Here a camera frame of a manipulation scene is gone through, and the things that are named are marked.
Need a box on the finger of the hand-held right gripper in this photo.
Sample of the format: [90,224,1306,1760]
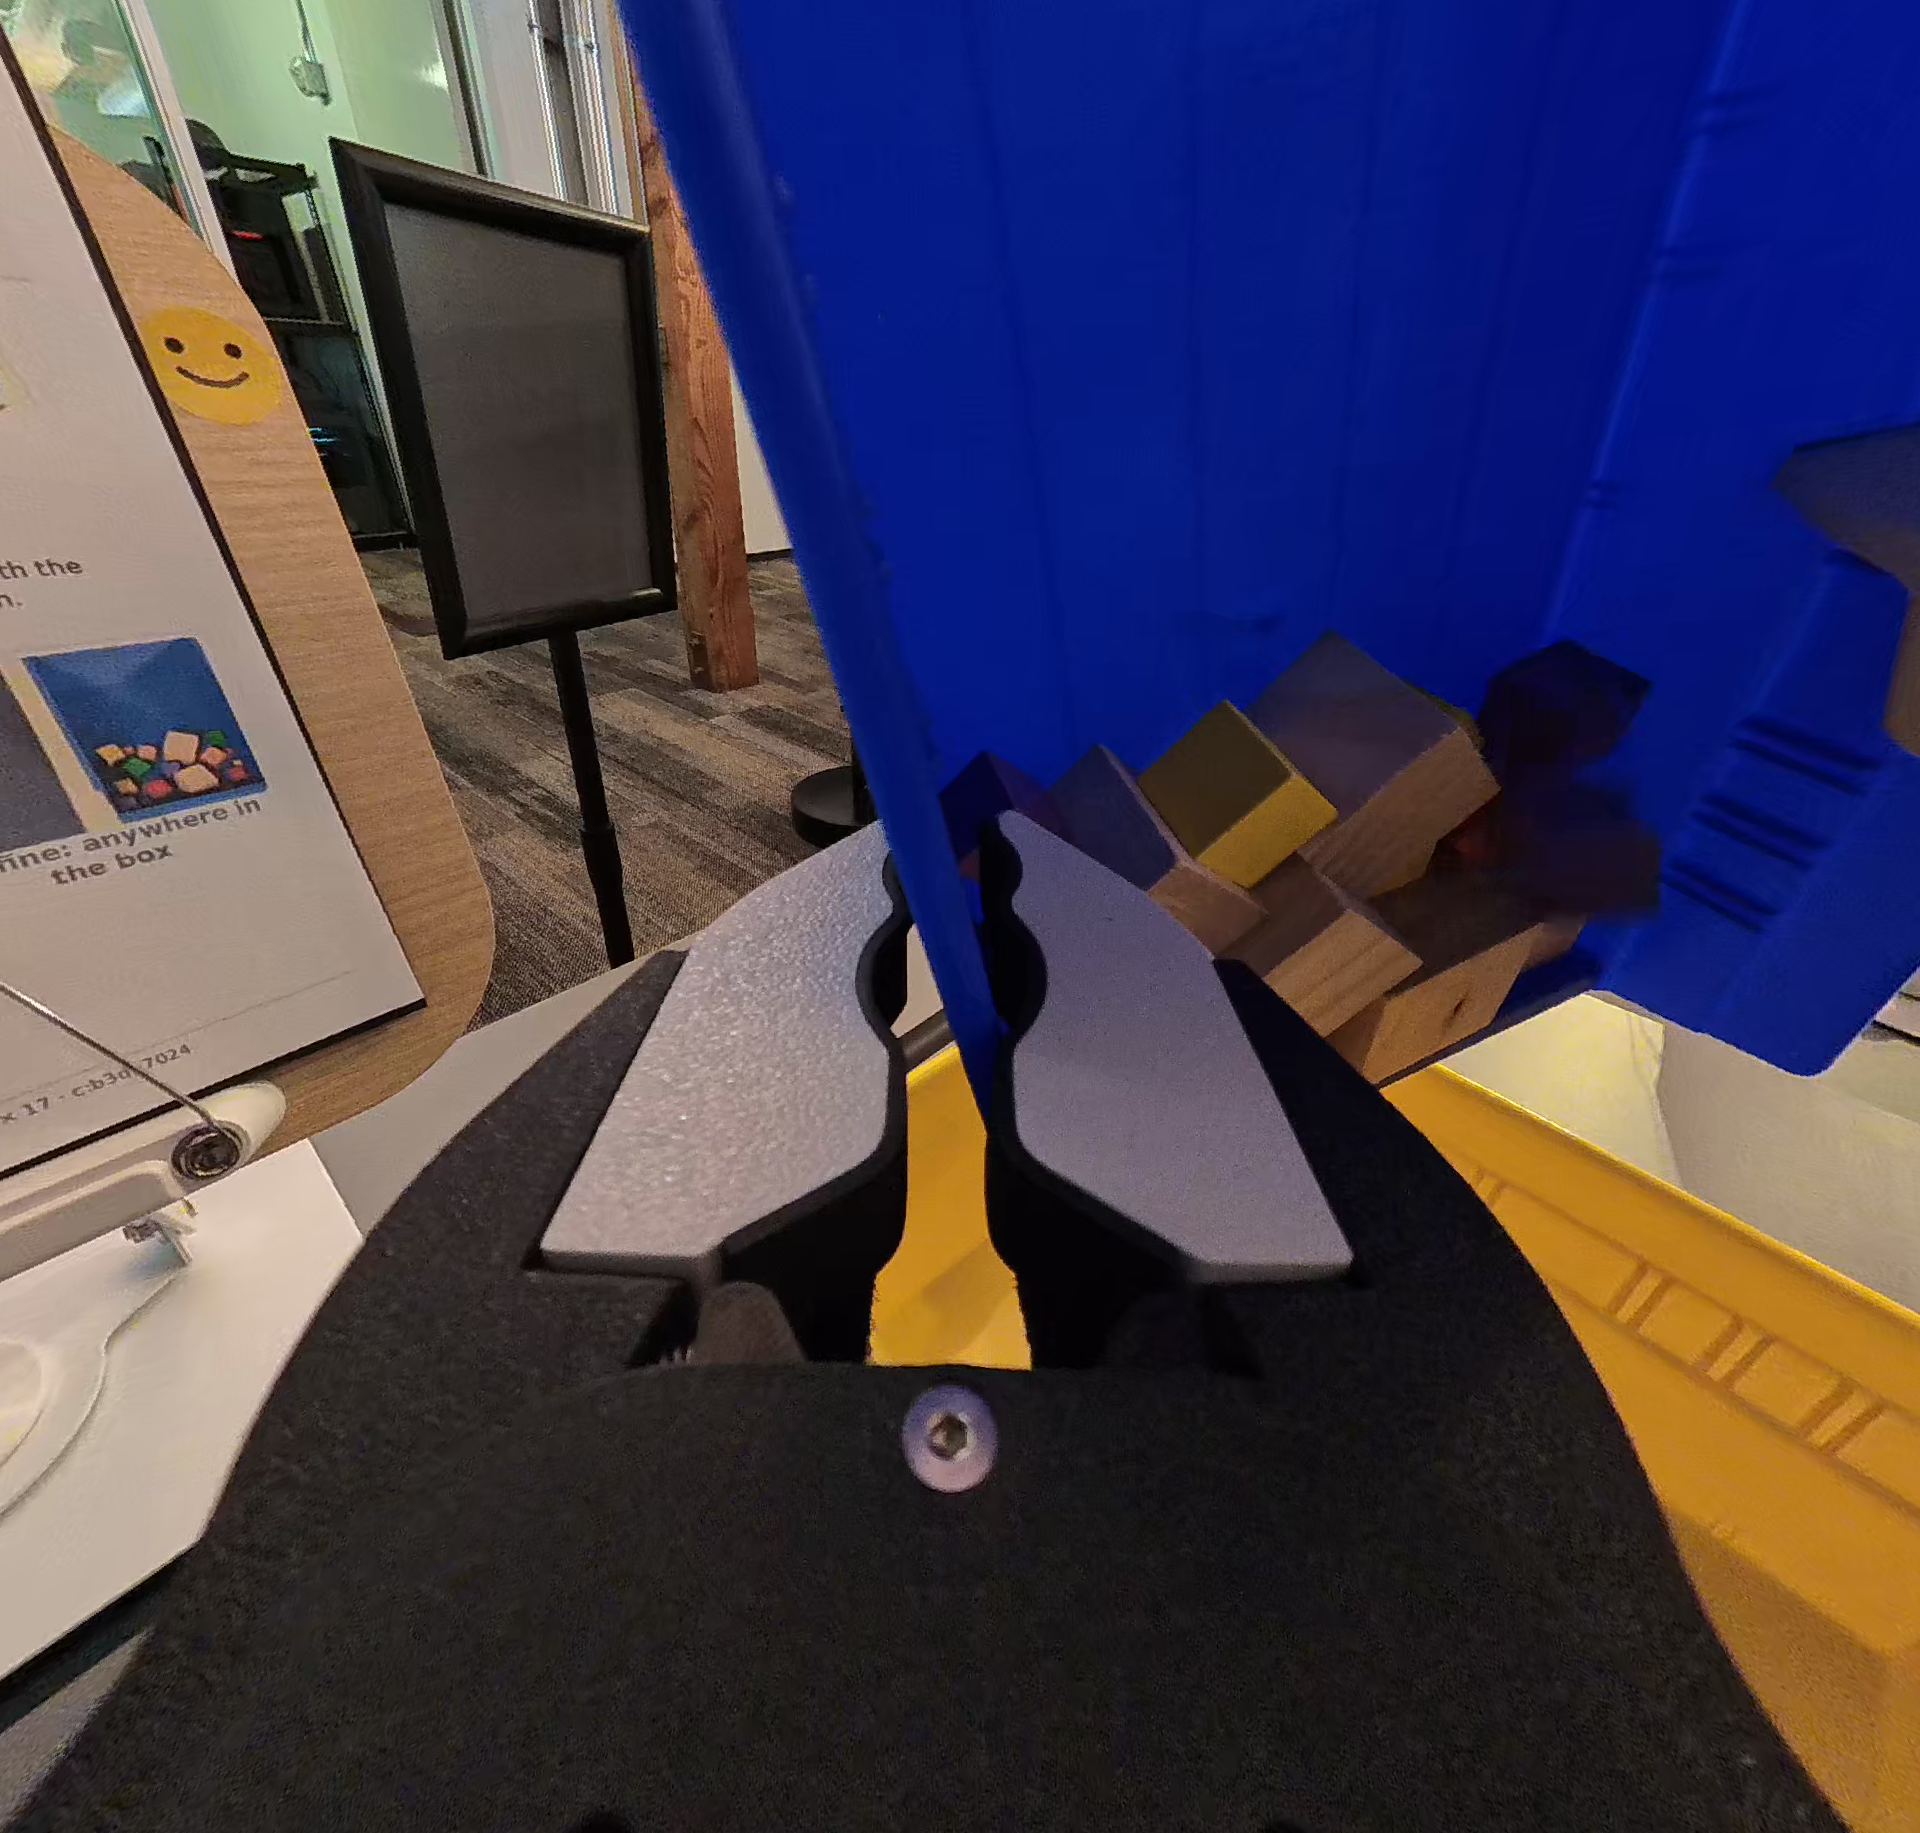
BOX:
[1776,422,1920,573]

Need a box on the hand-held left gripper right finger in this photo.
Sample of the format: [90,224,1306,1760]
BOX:
[974,810,1356,1285]

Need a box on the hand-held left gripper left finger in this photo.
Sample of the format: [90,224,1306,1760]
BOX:
[537,819,918,1281]

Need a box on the pile of coloured wooden cubes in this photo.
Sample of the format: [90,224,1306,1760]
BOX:
[935,631,1667,1085]

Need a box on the yellow plastic box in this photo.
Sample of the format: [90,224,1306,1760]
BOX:
[867,993,1920,1833]

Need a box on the blue plastic box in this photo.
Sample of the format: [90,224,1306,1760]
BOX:
[590,0,1920,1075]

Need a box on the black pole stand round base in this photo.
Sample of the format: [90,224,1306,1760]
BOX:
[790,764,879,849]

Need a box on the instruction sign on stand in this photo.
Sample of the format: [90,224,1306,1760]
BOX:
[44,121,497,1129]
[0,1082,363,1685]

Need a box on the printed instruction sheet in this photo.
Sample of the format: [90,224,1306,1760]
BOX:
[0,47,425,1174]

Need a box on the black framed sign stand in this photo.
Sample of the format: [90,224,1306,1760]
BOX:
[329,137,679,968]

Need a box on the yellow smiley sticker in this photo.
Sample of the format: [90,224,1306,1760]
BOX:
[140,306,286,428]

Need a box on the white clip with wire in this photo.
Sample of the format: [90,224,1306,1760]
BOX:
[0,978,288,1187]

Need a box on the brown wooden post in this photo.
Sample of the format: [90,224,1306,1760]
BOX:
[606,1,762,695]

